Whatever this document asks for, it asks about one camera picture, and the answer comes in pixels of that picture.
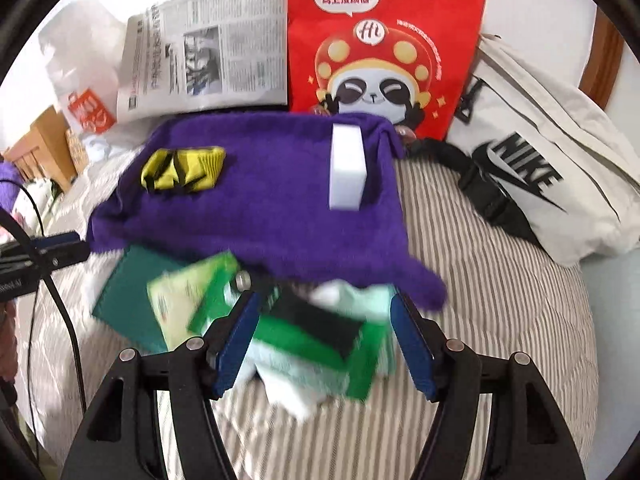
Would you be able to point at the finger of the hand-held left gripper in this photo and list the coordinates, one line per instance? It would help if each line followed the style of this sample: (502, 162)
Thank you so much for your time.
(60, 252)

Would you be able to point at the striped bed sheet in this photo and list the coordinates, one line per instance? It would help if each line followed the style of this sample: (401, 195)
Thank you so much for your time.
(475, 285)

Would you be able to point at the wooden headboard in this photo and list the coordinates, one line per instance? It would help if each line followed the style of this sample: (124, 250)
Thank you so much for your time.
(605, 55)

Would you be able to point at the dark green ribbed cloth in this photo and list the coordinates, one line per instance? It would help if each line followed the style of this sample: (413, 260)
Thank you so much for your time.
(125, 285)

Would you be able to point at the pale yellow-green packet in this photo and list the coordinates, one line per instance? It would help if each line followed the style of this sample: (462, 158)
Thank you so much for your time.
(175, 300)

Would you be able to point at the white cloth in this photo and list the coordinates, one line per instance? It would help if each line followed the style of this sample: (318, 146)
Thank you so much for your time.
(290, 390)

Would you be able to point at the green packet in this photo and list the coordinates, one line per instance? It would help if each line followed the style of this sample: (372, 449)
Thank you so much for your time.
(370, 360)

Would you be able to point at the yellow and black sock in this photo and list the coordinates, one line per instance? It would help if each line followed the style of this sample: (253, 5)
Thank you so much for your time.
(205, 165)

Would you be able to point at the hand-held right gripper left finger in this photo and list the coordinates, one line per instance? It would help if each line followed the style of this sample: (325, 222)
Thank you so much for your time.
(239, 345)

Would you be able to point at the white sponge block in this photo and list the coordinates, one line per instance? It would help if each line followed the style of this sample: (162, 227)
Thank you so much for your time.
(347, 170)

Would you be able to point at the white plastic bag orange print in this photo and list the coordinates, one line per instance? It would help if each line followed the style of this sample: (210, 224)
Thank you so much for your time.
(65, 45)

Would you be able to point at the red panda paper bag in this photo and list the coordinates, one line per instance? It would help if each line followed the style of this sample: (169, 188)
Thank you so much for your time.
(310, 35)

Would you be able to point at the newspaper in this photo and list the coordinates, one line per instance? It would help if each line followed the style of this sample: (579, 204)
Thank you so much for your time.
(240, 35)

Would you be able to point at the wooden furniture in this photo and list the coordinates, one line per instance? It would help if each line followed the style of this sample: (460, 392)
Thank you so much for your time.
(45, 135)

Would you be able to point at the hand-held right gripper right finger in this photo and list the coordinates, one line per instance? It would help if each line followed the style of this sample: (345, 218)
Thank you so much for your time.
(411, 345)

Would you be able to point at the purple towel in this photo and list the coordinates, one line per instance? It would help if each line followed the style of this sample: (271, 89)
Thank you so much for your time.
(275, 210)

